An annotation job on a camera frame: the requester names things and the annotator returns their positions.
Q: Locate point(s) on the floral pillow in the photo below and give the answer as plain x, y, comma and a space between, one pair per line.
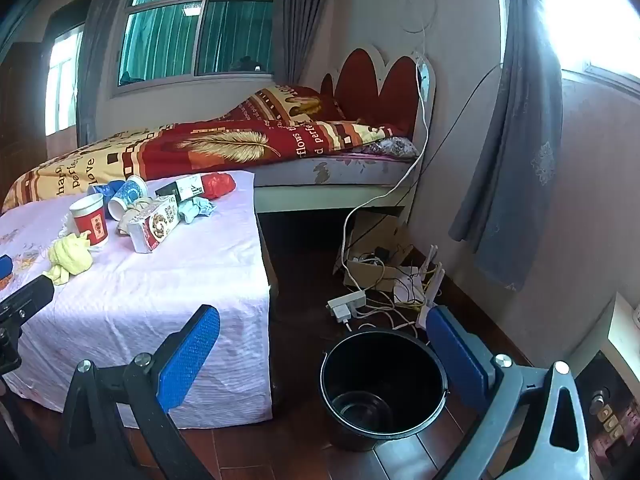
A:
395, 147

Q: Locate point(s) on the green glass window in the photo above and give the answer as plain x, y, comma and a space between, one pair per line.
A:
165, 40

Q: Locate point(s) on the yellow paper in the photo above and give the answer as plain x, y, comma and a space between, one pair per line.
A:
70, 257

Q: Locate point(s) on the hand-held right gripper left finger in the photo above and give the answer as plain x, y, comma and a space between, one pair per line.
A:
190, 352

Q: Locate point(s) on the grey floral mattress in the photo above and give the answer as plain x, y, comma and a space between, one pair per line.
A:
350, 167

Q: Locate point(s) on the white cookie box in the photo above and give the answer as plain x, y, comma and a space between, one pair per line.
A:
152, 227

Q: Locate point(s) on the brown wooden door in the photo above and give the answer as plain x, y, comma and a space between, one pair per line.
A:
20, 110

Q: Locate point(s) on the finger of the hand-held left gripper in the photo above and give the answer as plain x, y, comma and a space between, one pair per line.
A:
30, 296
4, 266

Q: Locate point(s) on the red yellow printed blanket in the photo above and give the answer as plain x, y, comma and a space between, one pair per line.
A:
200, 150

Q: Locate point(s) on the large bright window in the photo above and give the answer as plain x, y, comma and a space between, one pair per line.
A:
590, 10

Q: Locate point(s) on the bright side window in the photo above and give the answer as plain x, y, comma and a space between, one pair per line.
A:
62, 75

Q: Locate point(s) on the pink floral tablecloth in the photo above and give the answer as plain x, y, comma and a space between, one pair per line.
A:
150, 270

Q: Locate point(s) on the black bucket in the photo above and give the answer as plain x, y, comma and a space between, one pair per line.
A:
385, 435

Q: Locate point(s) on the white router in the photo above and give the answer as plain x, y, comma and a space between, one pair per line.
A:
432, 270

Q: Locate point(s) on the white red bed frame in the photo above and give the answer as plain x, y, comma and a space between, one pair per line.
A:
380, 85

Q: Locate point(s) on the light blue tissue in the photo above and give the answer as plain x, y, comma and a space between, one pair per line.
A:
195, 207

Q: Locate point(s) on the cardboard box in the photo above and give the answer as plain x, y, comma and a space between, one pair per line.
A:
375, 240

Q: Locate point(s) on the black white carton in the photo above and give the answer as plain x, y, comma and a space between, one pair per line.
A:
182, 190

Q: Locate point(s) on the blue white paper cup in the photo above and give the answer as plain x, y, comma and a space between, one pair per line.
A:
127, 197

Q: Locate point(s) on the red paper cup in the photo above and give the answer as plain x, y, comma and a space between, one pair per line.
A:
92, 222

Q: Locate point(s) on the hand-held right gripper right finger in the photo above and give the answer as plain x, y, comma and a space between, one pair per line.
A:
457, 357

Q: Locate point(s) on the red ball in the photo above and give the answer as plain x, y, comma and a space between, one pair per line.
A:
220, 185

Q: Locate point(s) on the tied grey curtain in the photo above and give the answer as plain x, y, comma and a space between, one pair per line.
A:
515, 160

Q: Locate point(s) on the beige wrapper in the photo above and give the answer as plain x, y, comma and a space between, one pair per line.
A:
125, 220

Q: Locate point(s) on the white floor power strip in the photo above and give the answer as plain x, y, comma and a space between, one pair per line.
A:
345, 305

